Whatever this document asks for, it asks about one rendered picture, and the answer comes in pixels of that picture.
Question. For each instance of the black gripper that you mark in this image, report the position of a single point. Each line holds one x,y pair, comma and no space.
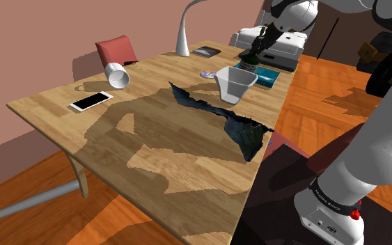
267,37

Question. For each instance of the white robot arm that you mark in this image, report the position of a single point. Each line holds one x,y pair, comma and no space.
368,159

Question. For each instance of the white sofa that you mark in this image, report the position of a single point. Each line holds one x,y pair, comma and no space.
289,46

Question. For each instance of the small potted plant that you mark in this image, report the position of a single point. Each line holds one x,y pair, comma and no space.
250,64

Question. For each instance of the teal book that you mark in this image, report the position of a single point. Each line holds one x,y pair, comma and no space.
267,77

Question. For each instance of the white square bowl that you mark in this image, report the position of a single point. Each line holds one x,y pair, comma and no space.
233,88

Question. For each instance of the dark tablet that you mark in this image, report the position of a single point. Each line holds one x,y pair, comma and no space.
206,51

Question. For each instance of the shiny compact disc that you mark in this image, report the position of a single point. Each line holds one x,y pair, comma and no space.
208,74

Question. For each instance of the white desk lamp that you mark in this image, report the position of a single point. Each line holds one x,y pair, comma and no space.
183,40

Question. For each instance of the dark crumpled cloth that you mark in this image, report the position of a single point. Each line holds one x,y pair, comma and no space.
246,135

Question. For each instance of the wooden table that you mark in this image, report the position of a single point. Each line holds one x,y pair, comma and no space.
168,135

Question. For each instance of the red chair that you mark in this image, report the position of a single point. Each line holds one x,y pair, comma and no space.
116,51

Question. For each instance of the white mug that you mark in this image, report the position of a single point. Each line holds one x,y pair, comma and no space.
116,74

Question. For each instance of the dark red robot stand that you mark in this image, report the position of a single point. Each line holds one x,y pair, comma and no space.
277,217

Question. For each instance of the white smartphone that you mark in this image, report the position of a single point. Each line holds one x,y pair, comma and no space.
91,100

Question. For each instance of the grey pole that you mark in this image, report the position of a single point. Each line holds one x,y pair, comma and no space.
29,203

